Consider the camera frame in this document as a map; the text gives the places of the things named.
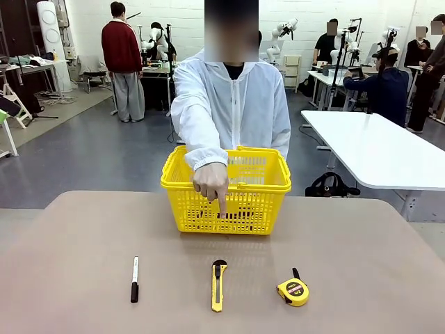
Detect person's right hand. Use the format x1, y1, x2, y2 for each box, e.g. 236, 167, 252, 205
191, 162, 231, 220

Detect person's right forearm white sleeve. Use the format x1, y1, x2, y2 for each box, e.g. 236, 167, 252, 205
183, 137, 230, 173

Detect yellow plastic shopping basket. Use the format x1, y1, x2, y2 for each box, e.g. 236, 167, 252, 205
160, 144, 293, 236

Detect person in white jacket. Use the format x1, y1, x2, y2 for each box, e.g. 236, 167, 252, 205
170, 0, 292, 173

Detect person in red sweater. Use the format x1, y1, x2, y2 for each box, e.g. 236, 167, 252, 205
101, 1, 146, 123

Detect person in black shirt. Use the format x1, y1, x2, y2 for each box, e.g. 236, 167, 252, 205
314, 18, 343, 67

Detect seated person in navy top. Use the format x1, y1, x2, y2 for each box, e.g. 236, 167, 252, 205
343, 47, 410, 128

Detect standing person in dark jacket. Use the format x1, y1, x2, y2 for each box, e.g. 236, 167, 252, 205
404, 13, 445, 134

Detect yellow utility knife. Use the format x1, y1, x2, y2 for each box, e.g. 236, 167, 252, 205
211, 259, 229, 312

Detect black bag on floor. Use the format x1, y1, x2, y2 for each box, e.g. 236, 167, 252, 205
305, 171, 362, 198

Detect white marker black cap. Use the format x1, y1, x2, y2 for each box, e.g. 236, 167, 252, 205
130, 255, 140, 303

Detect white drawer cabinet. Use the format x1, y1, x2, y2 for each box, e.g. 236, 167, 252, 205
283, 54, 302, 88

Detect yellow tape measure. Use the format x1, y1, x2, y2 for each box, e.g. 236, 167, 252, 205
276, 267, 310, 308

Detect white background work table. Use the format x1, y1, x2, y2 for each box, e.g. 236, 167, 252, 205
307, 67, 377, 111

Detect white robot on black stand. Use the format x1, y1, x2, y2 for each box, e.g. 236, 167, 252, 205
329, 17, 365, 105

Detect white wooden step stool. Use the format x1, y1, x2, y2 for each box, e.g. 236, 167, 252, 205
0, 82, 33, 129

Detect grey table with clothes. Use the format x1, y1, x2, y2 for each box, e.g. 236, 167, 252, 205
0, 54, 70, 99

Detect white tower air conditioner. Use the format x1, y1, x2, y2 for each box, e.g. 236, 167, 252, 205
36, 0, 74, 92

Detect white background robot black straps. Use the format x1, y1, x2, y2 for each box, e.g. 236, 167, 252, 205
140, 21, 177, 64

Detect white table leg frame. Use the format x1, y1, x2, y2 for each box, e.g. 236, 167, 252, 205
0, 107, 20, 158

